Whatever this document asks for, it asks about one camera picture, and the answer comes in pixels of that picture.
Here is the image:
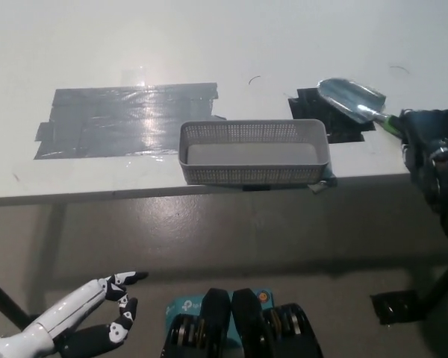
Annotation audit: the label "large grey duct tape patch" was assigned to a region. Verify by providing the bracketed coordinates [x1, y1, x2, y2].
[32, 81, 227, 160]

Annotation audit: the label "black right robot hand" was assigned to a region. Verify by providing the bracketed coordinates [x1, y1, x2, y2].
[399, 107, 448, 183]

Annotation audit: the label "black robot body blocks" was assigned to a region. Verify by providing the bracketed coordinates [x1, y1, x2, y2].
[158, 286, 324, 358]

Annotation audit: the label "grey perforated plastic basket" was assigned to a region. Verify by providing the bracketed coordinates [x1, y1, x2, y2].
[178, 119, 332, 186]

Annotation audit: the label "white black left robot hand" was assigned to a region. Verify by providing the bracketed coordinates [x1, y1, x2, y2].
[0, 270, 149, 358]

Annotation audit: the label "black tape patch on desk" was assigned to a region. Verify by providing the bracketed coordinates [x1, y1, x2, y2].
[286, 87, 377, 145]

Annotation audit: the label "garden trowel green black handle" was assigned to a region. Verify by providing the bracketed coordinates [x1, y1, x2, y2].
[316, 77, 405, 138]

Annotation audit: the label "small grey tape piece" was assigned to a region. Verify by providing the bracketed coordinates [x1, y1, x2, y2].
[308, 166, 338, 195]

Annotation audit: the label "teal tp-link box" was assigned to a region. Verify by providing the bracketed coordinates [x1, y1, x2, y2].
[164, 289, 274, 340]

